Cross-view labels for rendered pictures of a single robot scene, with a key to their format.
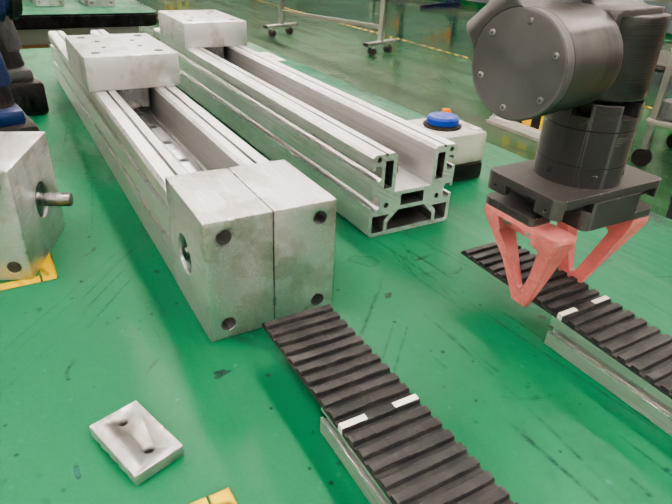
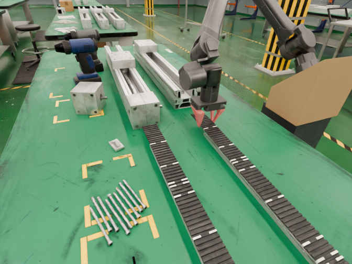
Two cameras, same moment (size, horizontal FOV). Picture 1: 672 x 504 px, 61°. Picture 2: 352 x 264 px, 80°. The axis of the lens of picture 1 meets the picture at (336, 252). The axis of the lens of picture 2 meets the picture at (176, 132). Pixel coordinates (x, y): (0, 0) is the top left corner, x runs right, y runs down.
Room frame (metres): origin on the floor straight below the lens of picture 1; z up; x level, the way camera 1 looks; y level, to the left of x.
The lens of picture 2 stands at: (-0.25, -0.15, 1.20)
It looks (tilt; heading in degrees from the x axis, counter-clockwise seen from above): 35 degrees down; 9
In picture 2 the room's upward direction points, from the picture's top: 2 degrees clockwise
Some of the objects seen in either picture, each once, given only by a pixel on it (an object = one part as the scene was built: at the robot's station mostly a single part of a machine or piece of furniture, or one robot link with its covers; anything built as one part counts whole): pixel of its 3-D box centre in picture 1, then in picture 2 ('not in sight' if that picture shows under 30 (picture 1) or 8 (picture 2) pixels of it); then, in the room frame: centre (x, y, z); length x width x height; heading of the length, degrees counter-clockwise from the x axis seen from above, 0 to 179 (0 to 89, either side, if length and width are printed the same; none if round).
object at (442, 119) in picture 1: (442, 122); not in sight; (0.70, -0.12, 0.84); 0.04 x 0.04 x 0.02
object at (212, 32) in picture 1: (202, 35); (145, 47); (1.08, 0.26, 0.87); 0.16 x 0.11 x 0.07; 31
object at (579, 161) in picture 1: (582, 147); (209, 93); (0.37, -0.16, 0.92); 0.10 x 0.07 x 0.07; 120
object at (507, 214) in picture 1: (545, 244); (203, 113); (0.37, -0.15, 0.85); 0.07 x 0.07 x 0.09; 30
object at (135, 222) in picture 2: not in sight; (124, 207); (0.02, 0.00, 0.78); 0.11 x 0.01 x 0.01; 50
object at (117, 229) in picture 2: not in sight; (107, 212); (0.00, 0.03, 0.78); 0.11 x 0.01 x 0.01; 48
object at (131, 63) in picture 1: (121, 70); (121, 62); (0.77, 0.30, 0.87); 0.16 x 0.11 x 0.07; 31
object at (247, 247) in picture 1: (264, 240); (146, 109); (0.40, 0.06, 0.83); 0.12 x 0.09 x 0.10; 121
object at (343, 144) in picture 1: (256, 95); (157, 68); (0.87, 0.13, 0.82); 0.80 x 0.10 x 0.09; 31
